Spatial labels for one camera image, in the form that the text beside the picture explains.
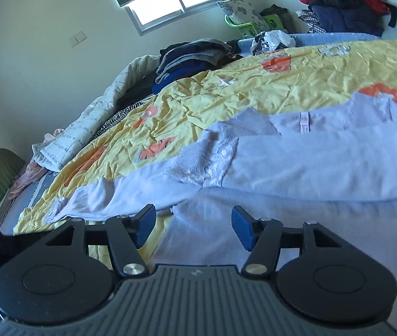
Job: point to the floral print pillow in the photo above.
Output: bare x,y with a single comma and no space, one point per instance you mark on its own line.
242,10

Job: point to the window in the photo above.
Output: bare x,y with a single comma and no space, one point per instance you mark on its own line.
170,3

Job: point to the checkered cloth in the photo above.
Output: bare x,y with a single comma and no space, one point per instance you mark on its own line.
308,21

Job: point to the blue blanket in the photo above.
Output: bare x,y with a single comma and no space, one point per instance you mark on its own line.
324,38

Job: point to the white printed quilt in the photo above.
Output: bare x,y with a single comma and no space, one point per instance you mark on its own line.
90,115

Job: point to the green plastic chair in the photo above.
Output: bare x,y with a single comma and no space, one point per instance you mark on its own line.
247,26

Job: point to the black bag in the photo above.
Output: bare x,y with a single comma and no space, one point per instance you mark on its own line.
277,10

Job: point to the pink cloth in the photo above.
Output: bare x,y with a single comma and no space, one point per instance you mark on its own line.
32,175

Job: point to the lavender lace-trimmed top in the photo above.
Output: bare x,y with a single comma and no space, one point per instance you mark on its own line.
306,182

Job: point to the navy jacket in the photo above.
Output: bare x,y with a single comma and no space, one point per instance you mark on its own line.
345,17

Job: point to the yellow printed blanket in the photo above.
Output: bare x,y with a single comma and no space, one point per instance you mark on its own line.
254,80

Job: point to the crumpled white plastic bag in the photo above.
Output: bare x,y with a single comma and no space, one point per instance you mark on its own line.
275,40

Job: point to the white wall switch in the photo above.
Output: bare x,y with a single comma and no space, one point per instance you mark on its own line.
78,39

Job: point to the stack of folded dark clothes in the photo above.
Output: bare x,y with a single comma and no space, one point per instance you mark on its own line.
188,59

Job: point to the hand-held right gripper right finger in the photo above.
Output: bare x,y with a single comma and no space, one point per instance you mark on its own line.
242,230

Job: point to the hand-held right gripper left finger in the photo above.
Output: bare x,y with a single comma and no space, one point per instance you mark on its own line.
145,226

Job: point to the grey bed sheet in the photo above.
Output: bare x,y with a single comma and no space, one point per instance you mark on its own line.
23,203

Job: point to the black white striped cloth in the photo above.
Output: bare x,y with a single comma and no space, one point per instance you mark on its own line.
118,117

